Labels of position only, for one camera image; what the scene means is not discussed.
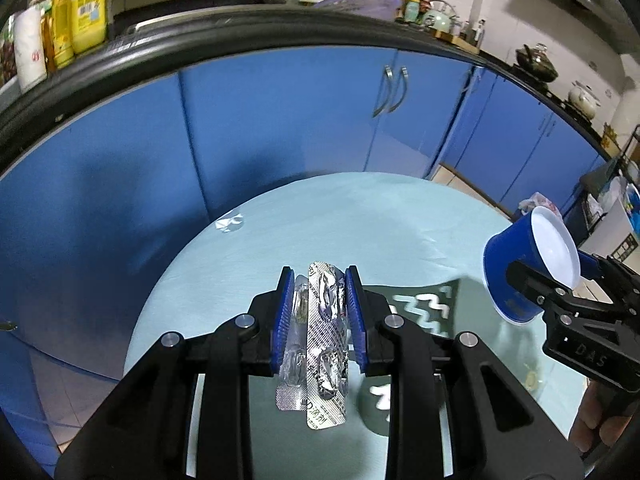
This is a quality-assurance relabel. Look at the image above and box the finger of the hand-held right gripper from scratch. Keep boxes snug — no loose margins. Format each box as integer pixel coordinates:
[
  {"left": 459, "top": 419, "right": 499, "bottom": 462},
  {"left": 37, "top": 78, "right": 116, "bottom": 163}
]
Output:
[
  {"left": 506, "top": 256, "right": 569, "bottom": 312},
  {"left": 577, "top": 251, "right": 615, "bottom": 285}
]

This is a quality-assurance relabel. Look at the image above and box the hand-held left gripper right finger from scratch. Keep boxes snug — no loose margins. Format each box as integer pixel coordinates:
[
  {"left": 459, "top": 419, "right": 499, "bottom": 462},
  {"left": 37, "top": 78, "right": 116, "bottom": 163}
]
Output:
[{"left": 344, "top": 265, "right": 586, "bottom": 480}]

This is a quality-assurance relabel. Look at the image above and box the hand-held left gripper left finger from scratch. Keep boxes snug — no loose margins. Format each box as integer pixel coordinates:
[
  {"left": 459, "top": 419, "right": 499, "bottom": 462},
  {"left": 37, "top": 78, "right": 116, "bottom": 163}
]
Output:
[{"left": 54, "top": 265, "right": 297, "bottom": 480}]

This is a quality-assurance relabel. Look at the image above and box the blue paper cup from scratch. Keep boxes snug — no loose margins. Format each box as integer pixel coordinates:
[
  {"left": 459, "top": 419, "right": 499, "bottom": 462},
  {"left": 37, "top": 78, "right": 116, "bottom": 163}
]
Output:
[{"left": 482, "top": 206, "right": 582, "bottom": 325}]

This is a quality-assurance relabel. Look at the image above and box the person's right hand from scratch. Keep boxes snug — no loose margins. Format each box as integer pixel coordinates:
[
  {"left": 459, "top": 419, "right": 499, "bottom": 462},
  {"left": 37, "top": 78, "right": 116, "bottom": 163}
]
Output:
[{"left": 569, "top": 382, "right": 633, "bottom": 453}]

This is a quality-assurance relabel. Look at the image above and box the white tall appliance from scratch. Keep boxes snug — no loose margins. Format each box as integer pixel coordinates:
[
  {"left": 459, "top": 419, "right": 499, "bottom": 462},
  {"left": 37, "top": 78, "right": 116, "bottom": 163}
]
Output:
[{"left": 575, "top": 195, "right": 640, "bottom": 261}]

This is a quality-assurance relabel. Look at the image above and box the grey bin with bag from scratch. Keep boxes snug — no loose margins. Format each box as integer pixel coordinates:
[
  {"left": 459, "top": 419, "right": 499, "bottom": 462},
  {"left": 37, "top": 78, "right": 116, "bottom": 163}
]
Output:
[{"left": 517, "top": 197, "right": 558, "bottom": 218}]

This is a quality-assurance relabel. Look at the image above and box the white ceramic pot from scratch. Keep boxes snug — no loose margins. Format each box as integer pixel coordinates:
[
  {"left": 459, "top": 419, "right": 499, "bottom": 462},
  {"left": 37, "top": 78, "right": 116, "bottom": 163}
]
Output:
[{"left": 567, "top": 80, "right": 601, "bottom": 120}]

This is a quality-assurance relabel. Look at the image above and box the black wok with lid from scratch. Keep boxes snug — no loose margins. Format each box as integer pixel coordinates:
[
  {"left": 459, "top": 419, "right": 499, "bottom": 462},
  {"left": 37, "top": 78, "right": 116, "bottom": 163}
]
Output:
[{"left": 515, "top": 42, "right": 559, "bottom": 82}]

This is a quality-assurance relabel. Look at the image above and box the checkered wooden cutting board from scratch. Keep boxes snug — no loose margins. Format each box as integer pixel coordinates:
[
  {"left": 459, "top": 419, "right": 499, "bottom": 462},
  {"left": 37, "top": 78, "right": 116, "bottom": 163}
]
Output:
[{"left": 432, "top": 27, "right": 483, "bottom": 55}]

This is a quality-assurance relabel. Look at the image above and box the mint green kettle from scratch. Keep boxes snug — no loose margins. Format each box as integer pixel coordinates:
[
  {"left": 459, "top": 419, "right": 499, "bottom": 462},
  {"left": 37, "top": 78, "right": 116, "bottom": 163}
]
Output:
[{"left": 422, "top": 0, "right": 458, "bottom": 31}]

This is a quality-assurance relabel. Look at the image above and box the black countertop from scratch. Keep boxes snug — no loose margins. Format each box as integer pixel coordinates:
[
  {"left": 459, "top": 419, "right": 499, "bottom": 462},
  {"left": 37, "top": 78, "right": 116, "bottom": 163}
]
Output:
[{"left": 0, "top": 2, "right": 616, "bottom": 171}]

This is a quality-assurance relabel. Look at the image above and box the purple plastic basket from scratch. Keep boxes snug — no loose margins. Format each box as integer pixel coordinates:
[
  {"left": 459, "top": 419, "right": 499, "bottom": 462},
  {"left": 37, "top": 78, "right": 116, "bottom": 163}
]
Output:
[{"left": 312, "top": 0, "right": 403, "bottom": 23}]

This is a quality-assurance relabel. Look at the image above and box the small yellow bottle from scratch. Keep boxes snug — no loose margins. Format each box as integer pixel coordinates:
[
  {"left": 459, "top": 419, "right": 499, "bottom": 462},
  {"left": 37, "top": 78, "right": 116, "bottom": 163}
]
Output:
[{"left": 50, "top": 0, "right": 76, "bottom": 70}]

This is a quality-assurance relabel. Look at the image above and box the large yellow detergent bottle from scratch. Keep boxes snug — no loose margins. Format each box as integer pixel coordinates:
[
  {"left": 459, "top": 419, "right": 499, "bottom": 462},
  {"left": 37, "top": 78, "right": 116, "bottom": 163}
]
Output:
[{"left": 70, "top": 0, "right": 110, "bottom": 56}]

